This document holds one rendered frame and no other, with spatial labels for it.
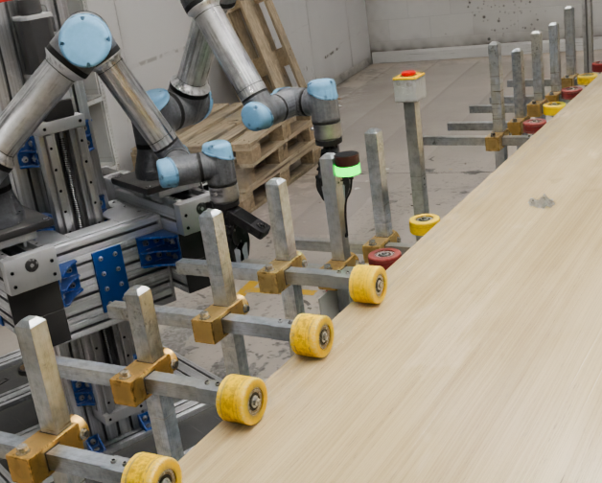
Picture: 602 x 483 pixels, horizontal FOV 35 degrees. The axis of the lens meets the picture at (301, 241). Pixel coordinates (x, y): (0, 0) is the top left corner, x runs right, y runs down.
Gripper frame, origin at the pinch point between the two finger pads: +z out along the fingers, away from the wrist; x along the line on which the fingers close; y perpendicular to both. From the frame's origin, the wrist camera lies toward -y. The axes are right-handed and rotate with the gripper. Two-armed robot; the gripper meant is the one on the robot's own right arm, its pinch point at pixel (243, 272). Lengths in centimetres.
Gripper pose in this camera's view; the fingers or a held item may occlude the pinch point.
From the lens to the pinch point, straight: 249.1
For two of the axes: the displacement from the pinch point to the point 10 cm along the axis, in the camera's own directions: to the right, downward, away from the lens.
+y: -8.7, -0.7, 4.9
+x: -4.8, 3.5, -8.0
